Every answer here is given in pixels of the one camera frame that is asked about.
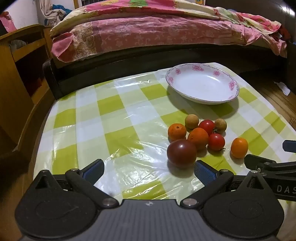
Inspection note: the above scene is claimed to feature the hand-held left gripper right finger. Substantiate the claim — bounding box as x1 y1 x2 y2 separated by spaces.
180 160 270 208

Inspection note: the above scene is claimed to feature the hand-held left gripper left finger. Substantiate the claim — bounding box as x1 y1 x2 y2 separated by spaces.
33 159 119 208

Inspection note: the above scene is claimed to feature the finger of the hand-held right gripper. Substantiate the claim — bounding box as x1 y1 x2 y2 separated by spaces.
245 154 296 178
282 140 296 153

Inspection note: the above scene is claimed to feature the small orange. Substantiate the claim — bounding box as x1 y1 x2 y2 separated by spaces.
187 127 209 150
230 137 249 159
168 123 187 141

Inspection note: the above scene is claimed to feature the large dark red tomato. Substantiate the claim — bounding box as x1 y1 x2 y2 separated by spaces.
167 139 198 169

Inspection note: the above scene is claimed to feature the red cherry tomato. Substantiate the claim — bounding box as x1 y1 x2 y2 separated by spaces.
198 119 216 135
208 133 226 151

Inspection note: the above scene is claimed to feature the white floral rimmed plate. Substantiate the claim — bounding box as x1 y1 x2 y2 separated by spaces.
165 63 240 105

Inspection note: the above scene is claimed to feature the green checked plastic tablecloth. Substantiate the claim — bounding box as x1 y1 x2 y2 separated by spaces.
32 61 289 202

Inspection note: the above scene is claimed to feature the brown longan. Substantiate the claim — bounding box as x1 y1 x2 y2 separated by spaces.
185 114 199 129
214 118 227 133

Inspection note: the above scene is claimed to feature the white paper scrap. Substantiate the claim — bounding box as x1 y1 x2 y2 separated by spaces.
274 81 290 95

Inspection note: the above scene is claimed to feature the wooden cabinet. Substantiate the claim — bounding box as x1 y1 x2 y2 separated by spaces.
0 24 56 168

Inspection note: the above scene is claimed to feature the red cloth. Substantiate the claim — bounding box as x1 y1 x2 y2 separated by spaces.
272 24 291 42

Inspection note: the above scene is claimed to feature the dark leather headboard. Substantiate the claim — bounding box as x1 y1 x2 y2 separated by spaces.
206 0 296 44

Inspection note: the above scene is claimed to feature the pink floral blanket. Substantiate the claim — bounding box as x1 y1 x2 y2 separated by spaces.
50 0 288 63

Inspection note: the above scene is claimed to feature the hanging pale cloth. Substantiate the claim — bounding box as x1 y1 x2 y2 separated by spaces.
39 0 74 26

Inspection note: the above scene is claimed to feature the pink fabric item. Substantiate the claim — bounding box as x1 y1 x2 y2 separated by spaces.
0 11 18 33

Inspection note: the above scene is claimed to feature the dark bed frame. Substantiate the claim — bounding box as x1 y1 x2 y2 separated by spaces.
43 43 296 100

